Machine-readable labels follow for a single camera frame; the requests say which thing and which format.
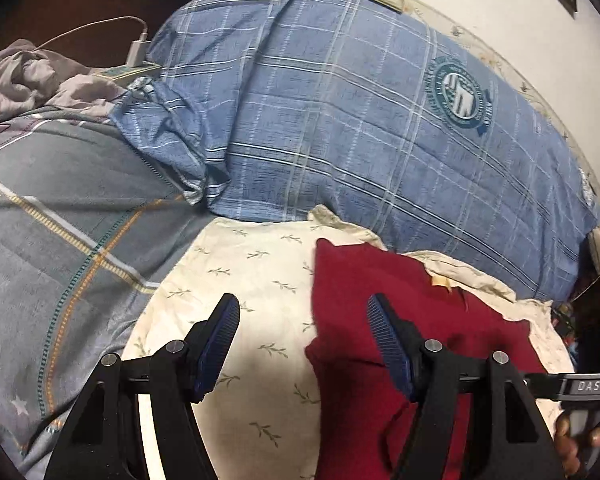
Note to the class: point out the blue plaid quilt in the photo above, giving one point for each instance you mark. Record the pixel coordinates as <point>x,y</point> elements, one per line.
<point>330,110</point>

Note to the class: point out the grey plaid star bed sheet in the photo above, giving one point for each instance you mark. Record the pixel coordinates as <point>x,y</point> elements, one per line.
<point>55,200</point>

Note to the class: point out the crumpled lilac cloth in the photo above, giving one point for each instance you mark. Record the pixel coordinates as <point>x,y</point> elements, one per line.
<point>20,80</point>

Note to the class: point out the white charger plug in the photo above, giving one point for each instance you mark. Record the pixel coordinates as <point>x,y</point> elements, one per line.
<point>138,51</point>

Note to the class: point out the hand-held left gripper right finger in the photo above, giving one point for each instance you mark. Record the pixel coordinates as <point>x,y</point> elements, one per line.
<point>387,345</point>

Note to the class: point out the dark red garment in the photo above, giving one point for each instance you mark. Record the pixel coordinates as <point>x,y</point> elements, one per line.
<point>360,300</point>

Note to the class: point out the cream leaf-print pillow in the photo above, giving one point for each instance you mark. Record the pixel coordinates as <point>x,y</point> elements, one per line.
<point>260,280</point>

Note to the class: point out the white power strip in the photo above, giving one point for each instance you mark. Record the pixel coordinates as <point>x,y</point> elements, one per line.
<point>122,72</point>

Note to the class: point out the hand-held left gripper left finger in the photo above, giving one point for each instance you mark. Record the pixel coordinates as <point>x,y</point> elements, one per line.
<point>215,355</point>

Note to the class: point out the colourful printed packet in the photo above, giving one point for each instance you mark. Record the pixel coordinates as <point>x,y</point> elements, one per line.
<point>565,330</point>

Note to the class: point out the person's right hand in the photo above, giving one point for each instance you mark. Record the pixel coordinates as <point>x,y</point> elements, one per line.
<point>566,442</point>

